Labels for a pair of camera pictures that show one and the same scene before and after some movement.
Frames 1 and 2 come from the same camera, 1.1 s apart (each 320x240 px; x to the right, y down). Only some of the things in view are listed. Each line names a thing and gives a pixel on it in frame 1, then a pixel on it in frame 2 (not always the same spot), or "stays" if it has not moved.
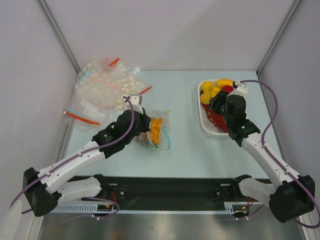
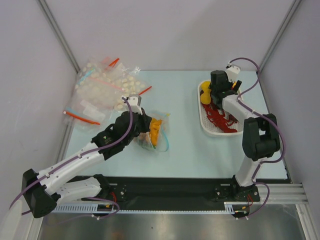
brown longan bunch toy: [144, 136] stays
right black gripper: [216, 104] → [216, 94]
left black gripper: [145, 120] stays
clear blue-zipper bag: [157, 137] stays
